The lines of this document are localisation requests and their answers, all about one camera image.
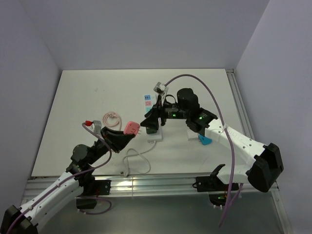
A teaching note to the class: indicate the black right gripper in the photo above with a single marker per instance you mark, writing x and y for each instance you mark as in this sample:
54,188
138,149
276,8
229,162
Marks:
163,108

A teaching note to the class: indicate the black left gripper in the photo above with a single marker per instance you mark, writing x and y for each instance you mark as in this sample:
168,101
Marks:
118,139

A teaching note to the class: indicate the pink plug adapter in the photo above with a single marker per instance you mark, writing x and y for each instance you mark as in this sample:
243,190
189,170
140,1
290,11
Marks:
132,128

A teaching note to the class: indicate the dark green cube plug adapter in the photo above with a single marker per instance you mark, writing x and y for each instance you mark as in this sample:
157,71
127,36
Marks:
151,131

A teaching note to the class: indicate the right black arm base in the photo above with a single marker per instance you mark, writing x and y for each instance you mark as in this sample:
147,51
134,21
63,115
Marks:
212,184

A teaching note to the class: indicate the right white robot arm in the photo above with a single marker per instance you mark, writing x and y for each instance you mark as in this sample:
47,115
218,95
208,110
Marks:
262,163

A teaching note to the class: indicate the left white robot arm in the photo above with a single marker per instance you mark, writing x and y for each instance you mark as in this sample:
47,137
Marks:
76,180

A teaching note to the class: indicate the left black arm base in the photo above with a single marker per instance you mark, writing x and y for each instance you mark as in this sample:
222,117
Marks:
90,197

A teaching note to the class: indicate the white plug adapter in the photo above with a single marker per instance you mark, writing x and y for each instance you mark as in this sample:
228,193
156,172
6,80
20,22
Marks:
192,135

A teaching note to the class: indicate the blue triangular plug adapter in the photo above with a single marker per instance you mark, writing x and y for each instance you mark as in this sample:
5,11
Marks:
204,140

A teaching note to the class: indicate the white multicolour power strip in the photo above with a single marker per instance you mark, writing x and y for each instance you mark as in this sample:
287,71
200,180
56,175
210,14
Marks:
150,123

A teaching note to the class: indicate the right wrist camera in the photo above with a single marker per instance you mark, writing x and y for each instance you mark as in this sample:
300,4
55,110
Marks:
161,89

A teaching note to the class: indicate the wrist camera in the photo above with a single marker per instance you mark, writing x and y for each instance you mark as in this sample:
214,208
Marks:
95,126
161,89

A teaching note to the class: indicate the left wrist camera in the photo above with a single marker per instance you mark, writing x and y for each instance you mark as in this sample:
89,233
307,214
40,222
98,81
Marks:
95,126

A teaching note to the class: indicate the aluminium front rail frame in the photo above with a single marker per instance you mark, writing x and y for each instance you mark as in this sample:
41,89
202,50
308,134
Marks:
134,185

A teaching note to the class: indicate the aluminium right rail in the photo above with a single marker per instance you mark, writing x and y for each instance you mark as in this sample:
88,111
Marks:
244,120

